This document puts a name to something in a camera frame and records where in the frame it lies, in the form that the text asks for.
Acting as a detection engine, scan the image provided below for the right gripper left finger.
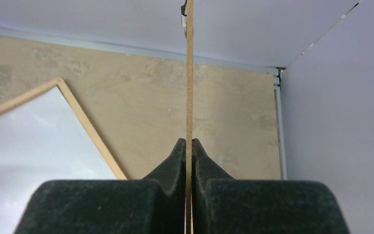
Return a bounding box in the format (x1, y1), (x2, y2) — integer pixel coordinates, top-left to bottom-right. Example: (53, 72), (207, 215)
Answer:
(15, 138), (186, 234)

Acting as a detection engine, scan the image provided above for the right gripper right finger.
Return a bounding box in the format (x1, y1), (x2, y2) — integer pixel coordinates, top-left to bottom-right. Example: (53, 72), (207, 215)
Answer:
(192, 139), (350, 234)

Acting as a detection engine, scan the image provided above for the brown backing board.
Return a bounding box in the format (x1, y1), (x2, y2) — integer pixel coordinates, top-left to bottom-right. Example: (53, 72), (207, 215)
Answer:
(181, 0), (194, 234)

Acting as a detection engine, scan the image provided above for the printed photo sheet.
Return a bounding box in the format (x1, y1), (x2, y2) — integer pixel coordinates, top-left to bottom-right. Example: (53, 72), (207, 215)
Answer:
(0, 87), (114, 234)

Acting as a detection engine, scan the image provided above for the wooden picture frame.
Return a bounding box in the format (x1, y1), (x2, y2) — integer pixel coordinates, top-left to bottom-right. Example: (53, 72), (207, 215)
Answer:
(0, 78), (128, 180)

